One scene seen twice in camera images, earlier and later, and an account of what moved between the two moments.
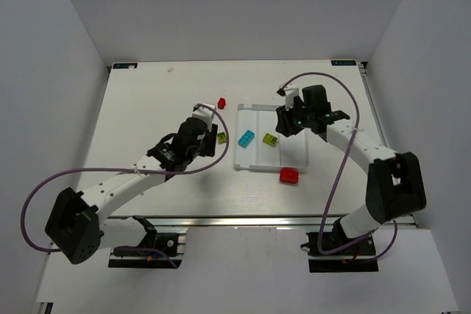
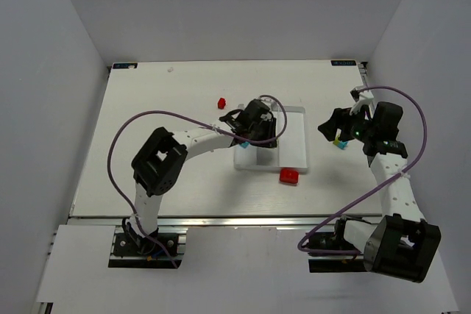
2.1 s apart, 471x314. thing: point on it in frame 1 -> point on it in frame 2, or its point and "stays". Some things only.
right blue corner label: [341, 62] stays
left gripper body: [210, 140] -> [268, 131]
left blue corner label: [122, 65] stays
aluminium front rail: [247, 221] stays
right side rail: [363, 66] stays
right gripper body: [285, 123] -> [341, 122]
